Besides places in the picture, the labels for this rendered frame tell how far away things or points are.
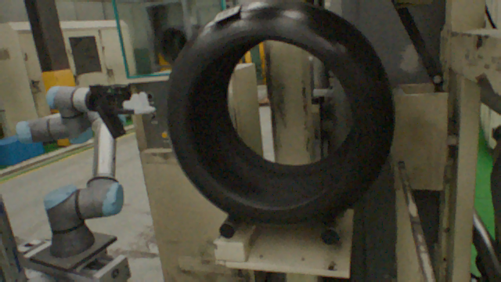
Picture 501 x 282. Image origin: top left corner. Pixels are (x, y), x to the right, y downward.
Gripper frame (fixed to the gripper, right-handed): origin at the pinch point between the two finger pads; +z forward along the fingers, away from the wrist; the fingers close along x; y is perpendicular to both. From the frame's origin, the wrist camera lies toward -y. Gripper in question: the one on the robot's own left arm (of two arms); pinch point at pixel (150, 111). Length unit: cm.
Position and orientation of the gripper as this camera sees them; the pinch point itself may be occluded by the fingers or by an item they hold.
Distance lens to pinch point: 116.5
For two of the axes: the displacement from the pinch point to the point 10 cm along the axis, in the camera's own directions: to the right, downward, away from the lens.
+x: 2.8, -2.8, 9.2
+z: 9.6, 1.0, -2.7
